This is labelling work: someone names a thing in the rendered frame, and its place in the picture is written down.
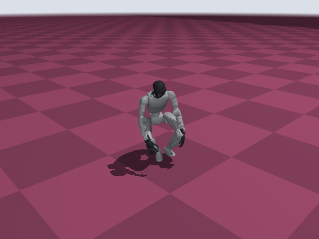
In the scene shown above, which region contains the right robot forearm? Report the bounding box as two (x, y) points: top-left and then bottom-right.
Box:
(138, 117), (148, 141)

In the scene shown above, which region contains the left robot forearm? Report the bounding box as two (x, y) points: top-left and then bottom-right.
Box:
(175, 109), (185, 132)

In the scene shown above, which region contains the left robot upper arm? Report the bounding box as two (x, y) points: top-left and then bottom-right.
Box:
(167, 91), (180, 116)

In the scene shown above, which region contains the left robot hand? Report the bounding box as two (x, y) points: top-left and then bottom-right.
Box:
(178, 128), (185, 147)

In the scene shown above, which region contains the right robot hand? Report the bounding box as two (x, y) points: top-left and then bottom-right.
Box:
(145, 135), (158, 155)

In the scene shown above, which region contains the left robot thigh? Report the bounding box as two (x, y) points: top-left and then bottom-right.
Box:
(163, 112), (183, 140)

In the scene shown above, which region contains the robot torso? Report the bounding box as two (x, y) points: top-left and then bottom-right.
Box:
(146, 91), (169, 125)

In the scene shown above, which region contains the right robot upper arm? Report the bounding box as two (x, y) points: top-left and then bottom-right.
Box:
(139, 95), (149, 123)

